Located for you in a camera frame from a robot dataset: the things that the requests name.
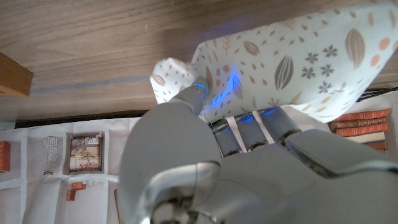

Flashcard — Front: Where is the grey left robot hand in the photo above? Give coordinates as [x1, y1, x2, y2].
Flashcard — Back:
[119, 76, 398, 224]

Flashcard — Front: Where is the orange toy brick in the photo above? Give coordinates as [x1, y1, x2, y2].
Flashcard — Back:
[0, 52, 34, 97]

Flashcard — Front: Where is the white leaf-patterned pen bag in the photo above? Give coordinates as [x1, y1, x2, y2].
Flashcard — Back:
[149, 1, 398, 124]

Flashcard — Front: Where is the bookshelf print backdrop cloth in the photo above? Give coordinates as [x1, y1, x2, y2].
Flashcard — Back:
[0, 90, 398, 224]

